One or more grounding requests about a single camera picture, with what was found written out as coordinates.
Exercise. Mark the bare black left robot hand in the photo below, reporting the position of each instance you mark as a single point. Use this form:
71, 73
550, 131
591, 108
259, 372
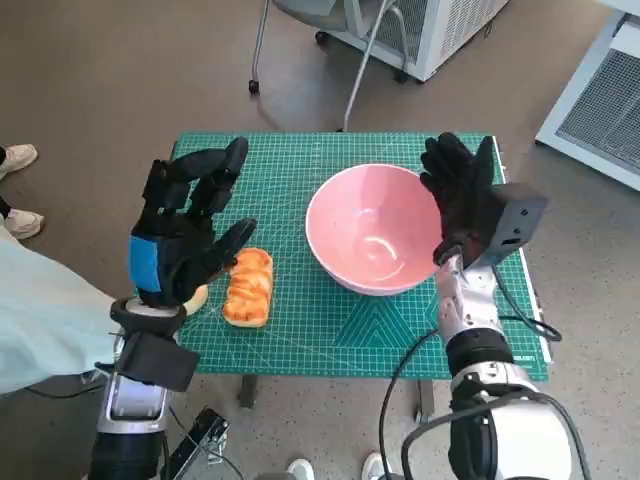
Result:
175, 260

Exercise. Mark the white mesh cabinet on casters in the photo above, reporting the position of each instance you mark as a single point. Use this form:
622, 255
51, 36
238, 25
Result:
450, 30

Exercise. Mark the green cutting mat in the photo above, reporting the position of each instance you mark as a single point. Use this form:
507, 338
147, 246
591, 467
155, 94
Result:
310, 340

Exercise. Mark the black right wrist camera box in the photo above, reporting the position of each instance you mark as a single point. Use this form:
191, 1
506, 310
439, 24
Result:
517, 220

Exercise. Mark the grey metal bracket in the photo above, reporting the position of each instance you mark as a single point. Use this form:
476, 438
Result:
92, 378

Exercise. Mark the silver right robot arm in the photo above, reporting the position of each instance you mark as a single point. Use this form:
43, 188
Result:
470, 310

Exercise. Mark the black metal frame with caster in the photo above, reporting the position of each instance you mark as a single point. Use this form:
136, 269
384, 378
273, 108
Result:
200, 435

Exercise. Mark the orange braided toy bread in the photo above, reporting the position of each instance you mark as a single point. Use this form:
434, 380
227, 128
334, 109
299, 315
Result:
247, 290

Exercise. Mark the white shoe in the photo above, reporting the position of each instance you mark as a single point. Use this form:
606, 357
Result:
301, 470
377, 467

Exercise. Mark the pink bowl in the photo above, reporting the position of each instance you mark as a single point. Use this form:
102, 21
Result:
370, 225

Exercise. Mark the black table leg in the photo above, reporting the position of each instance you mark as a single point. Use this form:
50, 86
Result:
248, 392
425, 400

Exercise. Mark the beige shoe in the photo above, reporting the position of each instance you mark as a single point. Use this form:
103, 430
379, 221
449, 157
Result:
20, 157
25, 224

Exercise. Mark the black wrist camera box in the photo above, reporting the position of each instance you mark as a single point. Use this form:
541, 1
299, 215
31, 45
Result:
160, 362
517, 220

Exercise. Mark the grey office chair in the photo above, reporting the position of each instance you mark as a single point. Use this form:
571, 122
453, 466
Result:
358, 77

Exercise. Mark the large white mesh cabinet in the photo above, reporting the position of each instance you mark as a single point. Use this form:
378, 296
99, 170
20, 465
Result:
600, 100

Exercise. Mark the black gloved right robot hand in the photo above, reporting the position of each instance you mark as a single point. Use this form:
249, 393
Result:
460, 195

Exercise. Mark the pale round toy bun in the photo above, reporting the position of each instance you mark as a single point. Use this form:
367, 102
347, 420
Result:
197, 299

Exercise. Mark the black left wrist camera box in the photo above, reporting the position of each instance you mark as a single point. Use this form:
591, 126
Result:
160, 362

